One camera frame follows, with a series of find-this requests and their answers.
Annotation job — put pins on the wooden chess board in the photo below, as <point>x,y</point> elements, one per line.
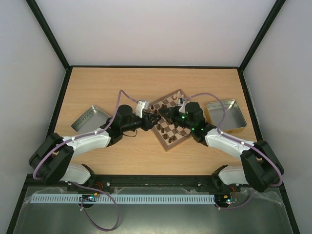
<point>168,130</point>

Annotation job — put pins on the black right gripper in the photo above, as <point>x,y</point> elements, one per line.
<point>170,114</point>

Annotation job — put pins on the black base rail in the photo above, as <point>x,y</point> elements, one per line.
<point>200,183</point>

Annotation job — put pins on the silver tin lid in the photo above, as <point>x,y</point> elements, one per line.
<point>90,120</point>

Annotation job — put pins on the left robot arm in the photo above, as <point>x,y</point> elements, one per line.
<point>52,160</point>

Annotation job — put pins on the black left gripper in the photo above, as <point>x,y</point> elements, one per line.
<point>147,119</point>

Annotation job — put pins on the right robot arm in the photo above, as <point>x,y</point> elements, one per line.
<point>260,167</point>

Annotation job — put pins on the light blue cable duct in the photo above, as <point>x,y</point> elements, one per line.
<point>122,199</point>

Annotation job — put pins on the white chess piece row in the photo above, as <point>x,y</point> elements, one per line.
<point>177,96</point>

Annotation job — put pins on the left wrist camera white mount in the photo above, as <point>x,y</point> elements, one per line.
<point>141,106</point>

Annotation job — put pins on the gold tin box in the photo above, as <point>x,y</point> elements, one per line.
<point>234,121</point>

